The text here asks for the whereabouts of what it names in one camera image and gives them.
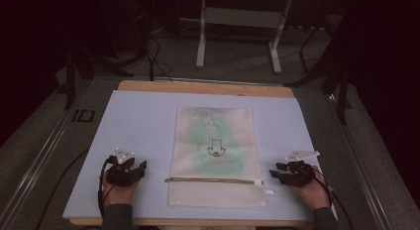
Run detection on person's right hand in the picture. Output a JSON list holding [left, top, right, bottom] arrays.
[[288, 170, 332, 211]]

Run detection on black stand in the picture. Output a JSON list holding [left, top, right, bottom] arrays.
[[284, 11, 354, 126], [63, 0, 157, 111]]

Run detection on person's left hand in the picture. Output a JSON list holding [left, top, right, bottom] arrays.
[[102, 172, 141, 208]]

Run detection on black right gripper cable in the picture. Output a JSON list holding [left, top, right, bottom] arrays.
[[310, 166, 355, 230]]

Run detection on white metal stand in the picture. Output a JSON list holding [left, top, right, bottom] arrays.
[[195, 0, 294, 74]]

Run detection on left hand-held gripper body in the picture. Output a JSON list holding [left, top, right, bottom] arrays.
[[105, 147, 139, 187]]

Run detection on wooden table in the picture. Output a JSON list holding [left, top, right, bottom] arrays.
[[68, 79, 319, 228]]

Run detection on white zipper pouch green print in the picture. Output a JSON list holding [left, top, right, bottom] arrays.
[[163, 105, 275, 208]]

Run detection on black floor cable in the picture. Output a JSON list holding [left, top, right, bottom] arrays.
[[35, 150, 90, 230]]

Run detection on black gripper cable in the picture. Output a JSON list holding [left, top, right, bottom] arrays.
[[310, 166, 355, 230], [97, 156, 117, 218]]

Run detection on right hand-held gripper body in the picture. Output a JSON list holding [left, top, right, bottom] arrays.
[[279, 149, 322, 187]]

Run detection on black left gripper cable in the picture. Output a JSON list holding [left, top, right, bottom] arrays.
[[97, 156, 117, 218]]

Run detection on metal floor rail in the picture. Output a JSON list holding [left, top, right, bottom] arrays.
[[325, 92, 394, 230], [0, 79, 95, 224]]

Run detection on light blue table mat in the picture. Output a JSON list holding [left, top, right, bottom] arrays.
[[61, 89, 339, 223]]

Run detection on black floor cables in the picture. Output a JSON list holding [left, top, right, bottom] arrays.
[[145, 35, 174, 83]]

